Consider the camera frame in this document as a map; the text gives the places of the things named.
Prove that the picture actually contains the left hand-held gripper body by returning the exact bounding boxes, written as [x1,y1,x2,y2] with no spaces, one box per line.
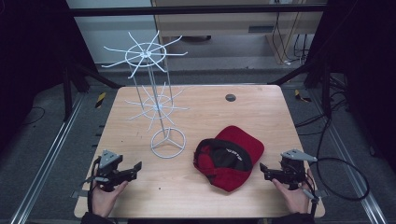
[92,149,138,192]

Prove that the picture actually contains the person's right hand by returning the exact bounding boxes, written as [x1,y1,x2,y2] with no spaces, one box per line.
[271,168,315,216]

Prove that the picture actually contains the black horizontal frame bar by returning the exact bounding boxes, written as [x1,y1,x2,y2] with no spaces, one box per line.
[65,4,329,18]

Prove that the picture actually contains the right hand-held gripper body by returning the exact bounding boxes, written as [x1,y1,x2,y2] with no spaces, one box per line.
[272,148,318,191]

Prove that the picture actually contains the looped black floor cable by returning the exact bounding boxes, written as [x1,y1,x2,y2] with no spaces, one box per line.
[315,116,371,202]

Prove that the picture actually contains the white cabinet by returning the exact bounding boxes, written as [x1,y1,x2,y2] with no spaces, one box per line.
[65,0,161,65]

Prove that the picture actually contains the red and black cap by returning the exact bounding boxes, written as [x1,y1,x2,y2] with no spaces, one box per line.
[192,125,265,193]

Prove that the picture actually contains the person's left hand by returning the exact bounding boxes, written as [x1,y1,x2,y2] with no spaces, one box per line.
[91,179,130,218]

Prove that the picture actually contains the white wire hanging rack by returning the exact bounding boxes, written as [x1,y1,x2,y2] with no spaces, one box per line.
[101,30,190,160]

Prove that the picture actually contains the black frame post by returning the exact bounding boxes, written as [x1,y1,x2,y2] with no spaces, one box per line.
[62,60,75,123]
[320,62,332,119]

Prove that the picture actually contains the thin black floor cable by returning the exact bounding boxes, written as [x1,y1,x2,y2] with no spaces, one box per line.
[21,105,47,126]

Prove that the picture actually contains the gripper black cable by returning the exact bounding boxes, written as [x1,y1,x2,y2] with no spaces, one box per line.
[297,174,320,218]
[81,156,102,216]

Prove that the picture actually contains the yellow and black tape strip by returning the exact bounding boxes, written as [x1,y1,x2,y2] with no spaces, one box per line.
[293,89,313,104]
[94,91,107,109]

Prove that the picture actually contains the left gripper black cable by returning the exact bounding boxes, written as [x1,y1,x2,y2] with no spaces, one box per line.
[81,156,102,216]

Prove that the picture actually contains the metal floor rail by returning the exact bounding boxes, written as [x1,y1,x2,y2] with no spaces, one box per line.
[309,89,389,224]
[8,92,86,224]

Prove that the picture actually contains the hanging black cables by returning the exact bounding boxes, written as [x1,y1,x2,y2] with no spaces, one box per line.
[271,11,310,66]

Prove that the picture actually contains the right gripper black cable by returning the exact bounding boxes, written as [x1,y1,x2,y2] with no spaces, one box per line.
[297,174,320,218]

